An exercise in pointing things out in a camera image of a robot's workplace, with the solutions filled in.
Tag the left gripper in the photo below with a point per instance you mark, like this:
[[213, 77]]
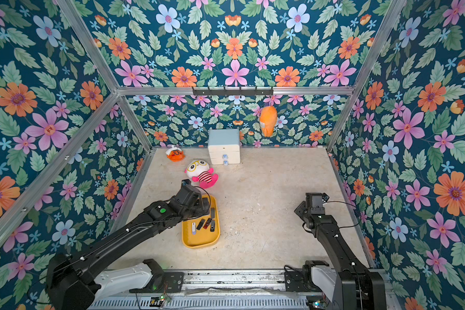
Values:
[[201, 210]]

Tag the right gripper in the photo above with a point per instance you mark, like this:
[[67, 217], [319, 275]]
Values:
[[305, 213]]

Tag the dark red usb flash drive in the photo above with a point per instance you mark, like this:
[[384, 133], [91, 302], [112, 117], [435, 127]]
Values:
[[207, 223]]

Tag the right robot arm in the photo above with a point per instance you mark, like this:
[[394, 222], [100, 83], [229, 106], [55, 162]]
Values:
[[345, 283]]

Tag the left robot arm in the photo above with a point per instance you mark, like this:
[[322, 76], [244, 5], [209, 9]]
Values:
[[77, 281]]

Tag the yellow plastic storage box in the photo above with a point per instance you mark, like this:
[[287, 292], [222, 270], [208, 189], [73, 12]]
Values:
[[203, 237]]

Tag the white pink plush toy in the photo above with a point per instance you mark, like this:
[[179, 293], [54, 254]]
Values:
[[200, 172]]

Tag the small orange tiger toy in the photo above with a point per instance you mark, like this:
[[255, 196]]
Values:
[[175, 154]]

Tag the white blue mini drawer cabinet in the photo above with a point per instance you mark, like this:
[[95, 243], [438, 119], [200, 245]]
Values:
[[224, 146]]

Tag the orange hanging plush toy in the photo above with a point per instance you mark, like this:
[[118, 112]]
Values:
[[268, 120]]

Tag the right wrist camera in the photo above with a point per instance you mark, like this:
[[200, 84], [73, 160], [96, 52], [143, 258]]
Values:
[[325, 197]]

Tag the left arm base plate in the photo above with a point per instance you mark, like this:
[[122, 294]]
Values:
[[170, 282]]

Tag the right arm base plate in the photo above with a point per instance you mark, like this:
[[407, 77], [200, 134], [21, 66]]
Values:
[[295, 281]]

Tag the black wall hook rail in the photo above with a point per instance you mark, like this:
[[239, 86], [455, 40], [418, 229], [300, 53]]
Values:
[[232, 91]]

